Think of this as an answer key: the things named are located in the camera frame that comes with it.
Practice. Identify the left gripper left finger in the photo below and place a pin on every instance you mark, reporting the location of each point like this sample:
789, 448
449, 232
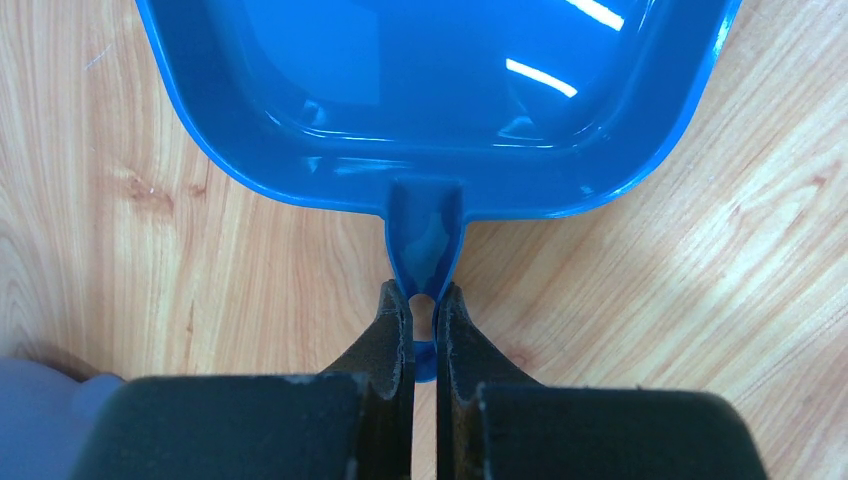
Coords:
382, 360

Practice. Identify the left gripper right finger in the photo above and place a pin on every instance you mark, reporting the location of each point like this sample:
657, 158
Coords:
466, 360

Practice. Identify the blue plastic dustpan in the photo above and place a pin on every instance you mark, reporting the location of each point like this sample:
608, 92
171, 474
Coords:
435, 114

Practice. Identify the lavender plastic waste bin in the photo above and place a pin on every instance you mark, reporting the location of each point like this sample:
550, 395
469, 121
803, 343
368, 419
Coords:
46, 417

